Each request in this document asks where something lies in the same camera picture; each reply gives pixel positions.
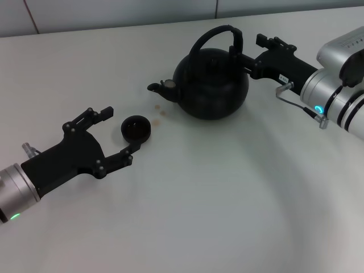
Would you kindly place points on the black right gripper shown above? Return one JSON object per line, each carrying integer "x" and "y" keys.
{"x": 284, "y": 65}

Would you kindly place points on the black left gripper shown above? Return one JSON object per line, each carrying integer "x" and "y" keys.
{"x": 71, "y": 156}

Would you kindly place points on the small black teacup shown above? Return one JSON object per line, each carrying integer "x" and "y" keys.
{"x": 136, "y": 136}

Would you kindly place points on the black round teapot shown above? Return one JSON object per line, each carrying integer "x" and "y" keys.
{"x": 210, "y": 94}

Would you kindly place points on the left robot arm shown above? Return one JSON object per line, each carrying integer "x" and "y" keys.
{"x": 15, "y": 190}

